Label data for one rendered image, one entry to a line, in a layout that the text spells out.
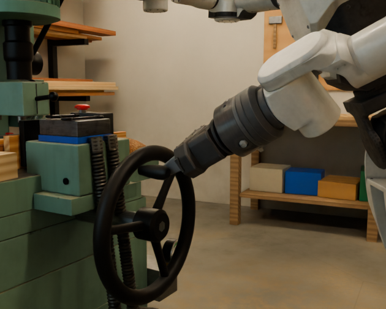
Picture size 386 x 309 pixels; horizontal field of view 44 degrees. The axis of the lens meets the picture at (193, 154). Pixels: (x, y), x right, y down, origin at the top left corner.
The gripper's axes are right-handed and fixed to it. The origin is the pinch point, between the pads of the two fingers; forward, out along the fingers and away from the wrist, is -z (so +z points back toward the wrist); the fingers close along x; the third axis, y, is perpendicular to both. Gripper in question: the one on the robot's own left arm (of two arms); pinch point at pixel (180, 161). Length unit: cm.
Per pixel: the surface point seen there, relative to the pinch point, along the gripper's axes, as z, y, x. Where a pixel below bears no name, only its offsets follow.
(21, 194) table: -25.0, 10.6, -9.4
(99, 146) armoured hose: -11.3, 9.7, -1.1
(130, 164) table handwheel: -6.0, 4.4, -3.7
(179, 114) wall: -184, -6, 329
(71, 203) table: -17.3, 4.5, -8.5
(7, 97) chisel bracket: -30.8, 28.7, 7.5
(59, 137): -16.7, 15.0, -2.2
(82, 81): -216, 66, 276
